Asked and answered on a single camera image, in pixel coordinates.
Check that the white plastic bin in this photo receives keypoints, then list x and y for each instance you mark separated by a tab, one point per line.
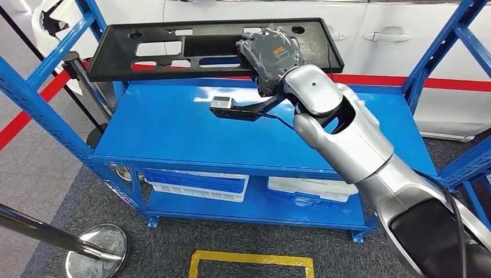
199	195
230	175
307	188

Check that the red barrier belt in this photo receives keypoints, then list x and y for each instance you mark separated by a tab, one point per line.
30	115
441	83

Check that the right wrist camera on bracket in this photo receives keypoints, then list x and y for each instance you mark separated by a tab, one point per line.
238	113

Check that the white car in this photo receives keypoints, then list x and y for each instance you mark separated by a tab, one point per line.
422	23

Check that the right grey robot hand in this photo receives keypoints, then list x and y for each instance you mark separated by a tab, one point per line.
272	57

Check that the thin black stanchion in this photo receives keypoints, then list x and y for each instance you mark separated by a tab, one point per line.
98	138

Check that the black plastic panel part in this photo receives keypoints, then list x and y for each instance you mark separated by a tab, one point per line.
115	57

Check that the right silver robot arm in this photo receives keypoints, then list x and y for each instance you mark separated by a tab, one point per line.
356	146

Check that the yellow floor tape square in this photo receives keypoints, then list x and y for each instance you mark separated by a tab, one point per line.
249	258

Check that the blue plastic bin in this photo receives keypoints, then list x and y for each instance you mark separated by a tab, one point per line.
299	202

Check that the blue metal shelf rack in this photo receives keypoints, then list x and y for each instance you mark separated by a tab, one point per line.
191	126

